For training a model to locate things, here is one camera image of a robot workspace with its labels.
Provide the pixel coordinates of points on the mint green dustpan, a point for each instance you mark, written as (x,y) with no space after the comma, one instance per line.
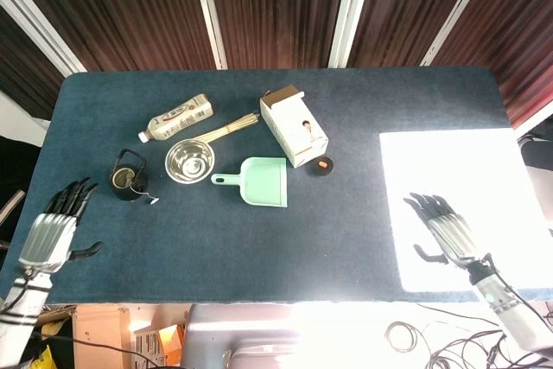
(265,183)

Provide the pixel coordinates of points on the brown cardboard box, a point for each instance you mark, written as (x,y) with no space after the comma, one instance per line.
(103,330)

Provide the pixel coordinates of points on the black round lid orange spot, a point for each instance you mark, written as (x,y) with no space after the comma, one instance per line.
(320,166)

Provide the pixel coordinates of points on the white open carton box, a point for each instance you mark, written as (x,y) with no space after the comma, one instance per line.
(296,131)

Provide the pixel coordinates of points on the white plastic bottle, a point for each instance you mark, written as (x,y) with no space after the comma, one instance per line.
(177,120)

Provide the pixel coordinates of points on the bundle of bamboo sticks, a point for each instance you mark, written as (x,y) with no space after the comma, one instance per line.
(229,127)

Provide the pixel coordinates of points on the stainless steel bowl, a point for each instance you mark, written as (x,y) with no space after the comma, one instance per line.
(190,163)

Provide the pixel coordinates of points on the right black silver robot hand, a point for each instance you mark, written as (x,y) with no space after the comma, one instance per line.
(451,235)

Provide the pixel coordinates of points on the dark blue felt table mat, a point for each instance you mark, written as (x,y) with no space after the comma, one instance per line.
(259,239)

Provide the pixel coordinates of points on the white partition post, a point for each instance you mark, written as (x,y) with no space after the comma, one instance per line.
(458,10)
(209,14)
(47,36)
(350,10)

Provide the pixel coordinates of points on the black cast iron teapot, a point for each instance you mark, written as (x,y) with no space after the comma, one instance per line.
(129,189)

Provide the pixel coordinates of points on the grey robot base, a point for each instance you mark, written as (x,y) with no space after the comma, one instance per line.
(233,334)

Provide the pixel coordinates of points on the white rectangular sheet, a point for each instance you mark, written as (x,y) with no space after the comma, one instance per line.
(453,170)

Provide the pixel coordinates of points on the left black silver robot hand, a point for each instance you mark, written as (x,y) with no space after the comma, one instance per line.
(49,237)

